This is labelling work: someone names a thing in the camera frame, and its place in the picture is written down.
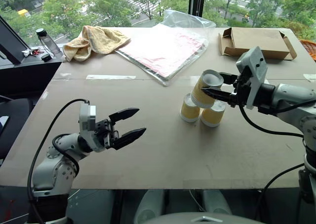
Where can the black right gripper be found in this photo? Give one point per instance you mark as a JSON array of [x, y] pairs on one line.
[[243, 90]]

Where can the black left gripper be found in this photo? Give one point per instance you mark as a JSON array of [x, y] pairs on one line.
[[108, 135]]

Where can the yellow paper cup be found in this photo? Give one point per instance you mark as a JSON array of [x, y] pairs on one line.
[[200, 95], [188, 111], [211, 116]]

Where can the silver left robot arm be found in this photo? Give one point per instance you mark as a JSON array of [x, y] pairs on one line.
[[49, 169]]

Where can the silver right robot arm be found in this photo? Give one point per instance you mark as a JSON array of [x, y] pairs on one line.
[[291, 93]]

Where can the long clear tape strip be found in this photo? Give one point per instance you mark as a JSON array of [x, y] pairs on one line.
[[111, 77]]

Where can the flat brown cardboard box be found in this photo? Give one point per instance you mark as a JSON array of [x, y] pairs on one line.
[[256, 39]]

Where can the clear bag with pink sheets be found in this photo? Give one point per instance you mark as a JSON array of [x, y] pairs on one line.
[[160, 48]]

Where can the grey rounded leg cover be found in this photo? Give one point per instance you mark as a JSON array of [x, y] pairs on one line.
[[148, 206], [216, 201]]

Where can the short clear tape strip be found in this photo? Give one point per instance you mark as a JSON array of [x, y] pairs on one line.
[[310, 77]]

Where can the yellow cloth towel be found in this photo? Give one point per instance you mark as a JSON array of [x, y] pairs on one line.
[[98, 41]]

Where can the orange woven basket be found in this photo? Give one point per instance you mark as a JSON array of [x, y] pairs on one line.
[[309, 49]]

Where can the small black round cap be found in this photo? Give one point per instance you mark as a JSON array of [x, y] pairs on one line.
[[46, 58]]

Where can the black side cabinet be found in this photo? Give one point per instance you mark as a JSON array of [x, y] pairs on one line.
[[27, 75]]

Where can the black chair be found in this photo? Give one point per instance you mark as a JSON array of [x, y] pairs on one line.
[[14, 125]]

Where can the clear bottle with black lid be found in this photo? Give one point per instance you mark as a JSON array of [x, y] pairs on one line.
[[49, 43]]

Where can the keys with red tag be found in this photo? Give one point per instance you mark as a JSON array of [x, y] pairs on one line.
[[33, 52]]

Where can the grey robot torso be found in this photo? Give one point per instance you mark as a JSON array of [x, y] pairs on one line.
[[205, 219]]

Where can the black monitor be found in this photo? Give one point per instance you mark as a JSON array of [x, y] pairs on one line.
[[11, 43]]

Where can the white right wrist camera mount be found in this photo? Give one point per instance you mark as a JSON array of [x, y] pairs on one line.
[[256, 63]]

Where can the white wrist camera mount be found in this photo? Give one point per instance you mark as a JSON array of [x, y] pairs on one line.
[[86, 117], [256, 63]]

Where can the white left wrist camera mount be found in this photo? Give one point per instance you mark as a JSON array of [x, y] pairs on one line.
[[86, 117]]

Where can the black window frame post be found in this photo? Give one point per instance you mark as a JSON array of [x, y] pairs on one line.
[[196, 0]]

